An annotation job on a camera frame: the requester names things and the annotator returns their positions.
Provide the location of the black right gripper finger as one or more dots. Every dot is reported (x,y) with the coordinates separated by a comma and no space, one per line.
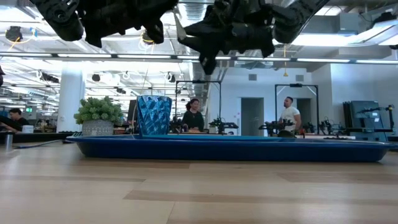
(209,62)
(269,45)

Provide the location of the long ceiling light strip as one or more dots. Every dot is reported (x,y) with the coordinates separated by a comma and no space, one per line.
(143,56)

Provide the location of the black background robot arm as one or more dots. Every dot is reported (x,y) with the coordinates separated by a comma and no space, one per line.
(270,126)
(222,125)

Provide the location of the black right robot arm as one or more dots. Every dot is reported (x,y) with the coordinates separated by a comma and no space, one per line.
(298,18)

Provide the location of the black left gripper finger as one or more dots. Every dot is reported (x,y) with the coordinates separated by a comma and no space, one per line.
(154,31)
(94,39)

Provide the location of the white round column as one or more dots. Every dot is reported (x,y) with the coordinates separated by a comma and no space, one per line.
(71,99)

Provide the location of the black gantry frame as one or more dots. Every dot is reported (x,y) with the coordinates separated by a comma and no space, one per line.
(295,85)
(199,81)

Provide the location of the black ceiling device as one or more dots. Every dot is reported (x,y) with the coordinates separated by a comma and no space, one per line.
(13,33)

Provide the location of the person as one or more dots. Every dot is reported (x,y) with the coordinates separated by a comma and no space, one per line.
(193,119)
(290,113)
(17,119)

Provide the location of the blue plastic tray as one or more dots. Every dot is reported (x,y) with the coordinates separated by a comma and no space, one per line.
(217,151)

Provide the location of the black aluminium table frame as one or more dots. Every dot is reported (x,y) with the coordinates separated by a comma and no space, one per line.
(37,137)

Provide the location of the grey metal post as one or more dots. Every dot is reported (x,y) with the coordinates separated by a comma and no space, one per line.
(8,141)

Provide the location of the blue faceted plastic cup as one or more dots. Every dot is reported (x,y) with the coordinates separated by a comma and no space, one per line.
(154,115)

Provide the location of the grey equipment cart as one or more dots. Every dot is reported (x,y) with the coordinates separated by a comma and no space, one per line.
(363,118)

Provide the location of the potted green succulent plant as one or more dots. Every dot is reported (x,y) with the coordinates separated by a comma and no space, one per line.
(98,115)

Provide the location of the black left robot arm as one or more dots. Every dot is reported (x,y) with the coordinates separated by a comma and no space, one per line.
(59,18)

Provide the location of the blue round plate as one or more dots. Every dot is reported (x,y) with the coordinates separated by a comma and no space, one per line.
(217,137)

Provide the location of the grey door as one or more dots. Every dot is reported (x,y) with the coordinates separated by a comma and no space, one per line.
(252,116)

